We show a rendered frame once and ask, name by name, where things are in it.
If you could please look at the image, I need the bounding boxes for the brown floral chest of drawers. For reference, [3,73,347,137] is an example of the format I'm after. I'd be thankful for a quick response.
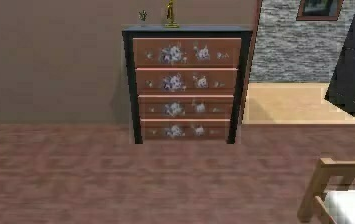
[121,24,254,145]

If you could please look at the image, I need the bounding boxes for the gold statuette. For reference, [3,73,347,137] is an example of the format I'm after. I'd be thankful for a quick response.
[164,0,180,29]

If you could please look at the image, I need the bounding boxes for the small green house plant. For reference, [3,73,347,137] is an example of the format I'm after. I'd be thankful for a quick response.
[138,9,149,27]

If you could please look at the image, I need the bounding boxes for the wooden bed with white mattress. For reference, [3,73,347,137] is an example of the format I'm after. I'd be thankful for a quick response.
[296,157,355,224]

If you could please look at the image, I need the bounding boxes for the brown framed wall picture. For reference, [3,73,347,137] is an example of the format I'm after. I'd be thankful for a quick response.
[296,0,345,22]

